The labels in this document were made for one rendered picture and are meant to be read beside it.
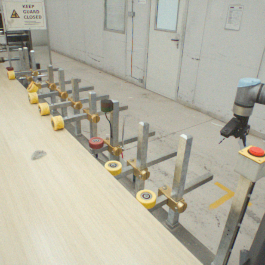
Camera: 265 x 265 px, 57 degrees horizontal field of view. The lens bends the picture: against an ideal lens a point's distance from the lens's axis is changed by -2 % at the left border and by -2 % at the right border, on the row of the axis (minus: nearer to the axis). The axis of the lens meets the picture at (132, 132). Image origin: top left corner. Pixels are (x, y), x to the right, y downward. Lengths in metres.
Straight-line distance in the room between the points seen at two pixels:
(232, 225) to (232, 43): 3.24
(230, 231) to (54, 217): 0.61
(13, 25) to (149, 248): 2.96
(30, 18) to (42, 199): 2.67
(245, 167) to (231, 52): 3.24
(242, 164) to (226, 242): 0.33
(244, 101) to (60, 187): 0.88
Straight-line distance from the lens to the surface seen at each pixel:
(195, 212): 2.32
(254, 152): 0.76
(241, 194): 0.84
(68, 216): 0.96
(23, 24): 3.40
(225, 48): 3.98
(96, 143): 1.35
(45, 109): 1.71
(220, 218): 2.34
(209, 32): 4.14
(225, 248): 1.01
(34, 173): 1.19
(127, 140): 1.48
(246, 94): 1.22
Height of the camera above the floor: 1.58
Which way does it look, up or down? 27 degrees down
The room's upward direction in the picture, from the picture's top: 3 degrees clockwise
